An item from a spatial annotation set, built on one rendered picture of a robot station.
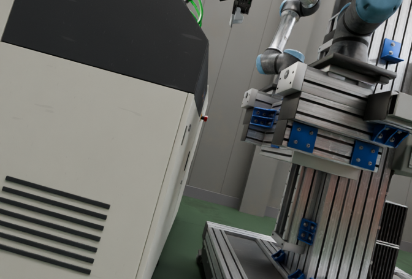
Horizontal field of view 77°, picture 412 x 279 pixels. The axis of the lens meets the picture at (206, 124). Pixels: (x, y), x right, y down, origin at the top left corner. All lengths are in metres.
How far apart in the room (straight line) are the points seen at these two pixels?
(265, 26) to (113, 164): 2.99
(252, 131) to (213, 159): 1.82
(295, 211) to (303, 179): 0.14
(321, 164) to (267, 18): 2.72
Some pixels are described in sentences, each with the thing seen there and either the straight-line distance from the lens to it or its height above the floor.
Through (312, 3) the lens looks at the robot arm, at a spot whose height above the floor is 1.56.
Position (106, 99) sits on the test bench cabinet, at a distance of 0.79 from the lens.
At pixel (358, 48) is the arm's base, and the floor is 1.10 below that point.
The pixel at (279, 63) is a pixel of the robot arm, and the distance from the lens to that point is 1.49.
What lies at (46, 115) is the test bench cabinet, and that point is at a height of 0.62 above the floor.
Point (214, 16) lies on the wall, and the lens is 3.40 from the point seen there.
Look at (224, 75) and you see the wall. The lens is 3.19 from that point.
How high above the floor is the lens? 0.67
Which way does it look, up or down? 4 degrees up
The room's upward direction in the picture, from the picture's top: 15 degrees clockwise
